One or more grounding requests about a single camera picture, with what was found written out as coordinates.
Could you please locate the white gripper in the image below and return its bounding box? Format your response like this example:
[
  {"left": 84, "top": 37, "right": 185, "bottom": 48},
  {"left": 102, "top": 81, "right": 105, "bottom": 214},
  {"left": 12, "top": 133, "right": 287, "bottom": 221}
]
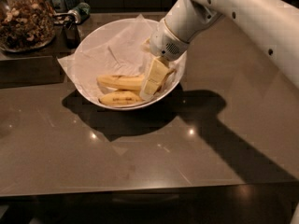
[{"left": 139, "top": 0, "right": 221, "bottom": 101}]

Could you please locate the yellow banana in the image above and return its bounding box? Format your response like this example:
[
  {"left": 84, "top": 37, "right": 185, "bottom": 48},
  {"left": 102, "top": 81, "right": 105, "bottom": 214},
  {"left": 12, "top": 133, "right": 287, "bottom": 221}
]
[
  {"left": 96, "top": 74, "right": 150, "bottom": 91},
  {"left": 99, "top": 91, "right": 142, "bottom": 106}
]

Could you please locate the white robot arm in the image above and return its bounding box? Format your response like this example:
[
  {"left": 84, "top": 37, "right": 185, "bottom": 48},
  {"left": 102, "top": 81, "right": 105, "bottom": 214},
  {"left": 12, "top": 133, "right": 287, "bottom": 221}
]
[{"left": 148, "top": 0, "right": 299, "bottom": 87}]

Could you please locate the white bowl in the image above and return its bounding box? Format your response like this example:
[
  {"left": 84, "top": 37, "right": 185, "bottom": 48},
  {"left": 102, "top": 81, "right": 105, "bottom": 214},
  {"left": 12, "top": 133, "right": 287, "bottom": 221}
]
[{"left": 73, "top": 17, "right": 188, "bottom": 111}]

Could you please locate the white paper liner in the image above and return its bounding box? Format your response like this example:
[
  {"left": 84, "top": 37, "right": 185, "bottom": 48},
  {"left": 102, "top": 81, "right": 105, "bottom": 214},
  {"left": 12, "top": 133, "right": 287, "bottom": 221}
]
[{"left": 59, "top": 15, "right": 185, "bottom": 110}]

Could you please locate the small dark cup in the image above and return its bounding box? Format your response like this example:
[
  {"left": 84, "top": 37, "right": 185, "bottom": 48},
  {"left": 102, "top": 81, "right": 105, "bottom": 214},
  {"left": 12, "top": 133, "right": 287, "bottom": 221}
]
[{"left": 63, "top": 21, "right": 80, "bottom": 49}]

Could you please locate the dark tray under jar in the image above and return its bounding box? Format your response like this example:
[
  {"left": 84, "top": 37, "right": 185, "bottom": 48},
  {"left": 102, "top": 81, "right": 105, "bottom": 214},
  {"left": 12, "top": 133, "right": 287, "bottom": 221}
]
[{"left": 0, "top": 30, "right": 75, "bottom": 89}]

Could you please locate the glass jar of nuts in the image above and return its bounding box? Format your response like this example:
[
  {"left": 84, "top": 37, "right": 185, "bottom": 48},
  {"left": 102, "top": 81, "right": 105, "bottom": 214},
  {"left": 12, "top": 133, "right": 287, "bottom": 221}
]
[{"left": 0, "top": 0, "right": 55, "bottom": 52}]

